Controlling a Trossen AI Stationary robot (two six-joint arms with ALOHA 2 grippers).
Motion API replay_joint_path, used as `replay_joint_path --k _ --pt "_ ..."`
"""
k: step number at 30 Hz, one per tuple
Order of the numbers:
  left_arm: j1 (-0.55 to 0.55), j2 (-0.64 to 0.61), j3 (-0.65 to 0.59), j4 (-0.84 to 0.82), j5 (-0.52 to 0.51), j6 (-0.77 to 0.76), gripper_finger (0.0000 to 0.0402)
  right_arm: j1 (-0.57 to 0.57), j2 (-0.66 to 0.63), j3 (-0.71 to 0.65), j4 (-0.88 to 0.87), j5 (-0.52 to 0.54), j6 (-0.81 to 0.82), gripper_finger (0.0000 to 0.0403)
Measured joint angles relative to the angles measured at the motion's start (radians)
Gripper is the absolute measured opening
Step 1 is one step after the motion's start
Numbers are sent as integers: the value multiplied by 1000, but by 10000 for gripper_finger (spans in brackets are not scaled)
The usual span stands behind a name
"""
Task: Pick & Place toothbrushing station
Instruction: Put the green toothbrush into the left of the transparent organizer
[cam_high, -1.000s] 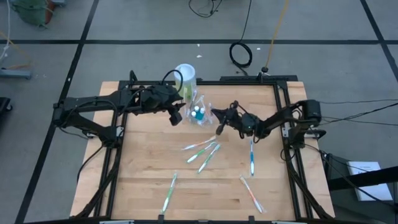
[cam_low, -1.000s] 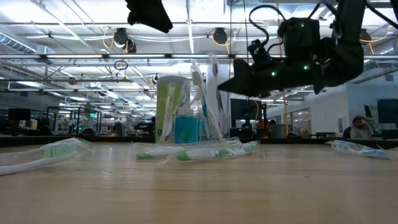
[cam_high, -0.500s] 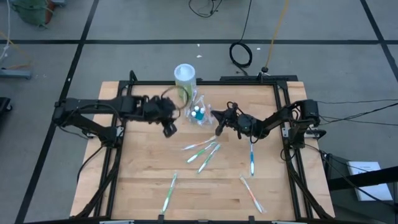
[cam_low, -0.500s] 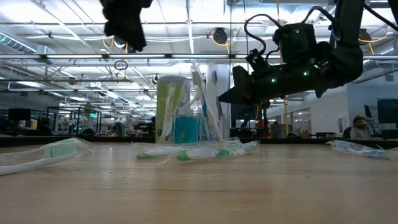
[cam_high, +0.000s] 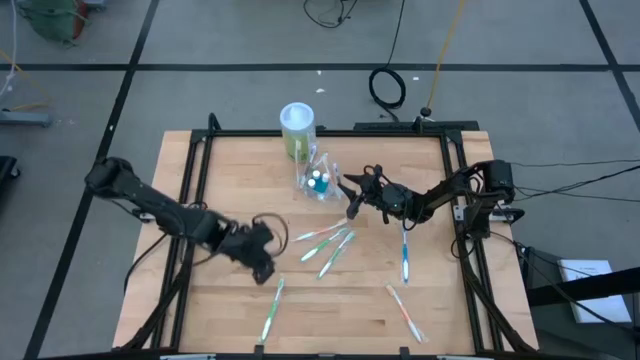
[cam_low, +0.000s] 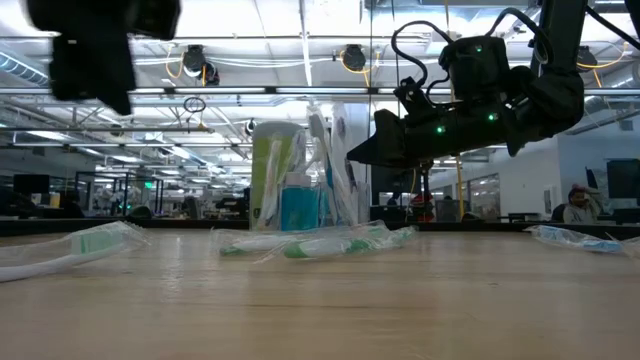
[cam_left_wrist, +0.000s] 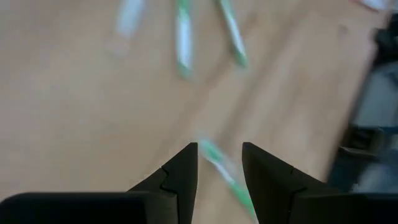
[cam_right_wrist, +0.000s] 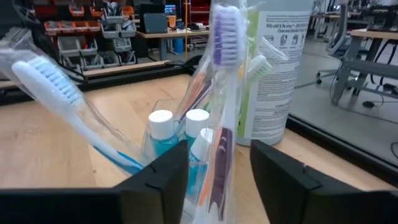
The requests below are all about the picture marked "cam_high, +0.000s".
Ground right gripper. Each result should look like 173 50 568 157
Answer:
338 173 415 222

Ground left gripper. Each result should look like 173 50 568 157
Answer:
217 220 277 286

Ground green toothbrush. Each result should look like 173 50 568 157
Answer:
258 276 286 345
316 230 357 280
298 227 348 265

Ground clear acrylic organizer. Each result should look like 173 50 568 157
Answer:
294 144 347 202

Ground green wipes canister white lid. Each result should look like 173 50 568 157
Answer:
279 101 317 162

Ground black back plate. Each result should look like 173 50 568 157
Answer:
352 119 480 133

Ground black bar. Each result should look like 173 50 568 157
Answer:
525 267 640 307

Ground white booklet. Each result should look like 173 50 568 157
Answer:
557 258 632 325

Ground grey flat base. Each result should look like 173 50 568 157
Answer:
0 110 53 128

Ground green sack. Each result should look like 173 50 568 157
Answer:
17 0 91 46

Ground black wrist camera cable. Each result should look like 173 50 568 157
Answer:
252 212 290 259

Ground black aluminium table frame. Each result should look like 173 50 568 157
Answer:
119 112 536 359

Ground black cable with coil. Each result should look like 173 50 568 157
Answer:
367 0 407 121

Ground yellow cable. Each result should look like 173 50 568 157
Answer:
424 0 467 112

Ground black looped floor cable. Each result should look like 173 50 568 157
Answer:
302 0 359 30

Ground white cable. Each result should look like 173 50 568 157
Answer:
0 0 19 99

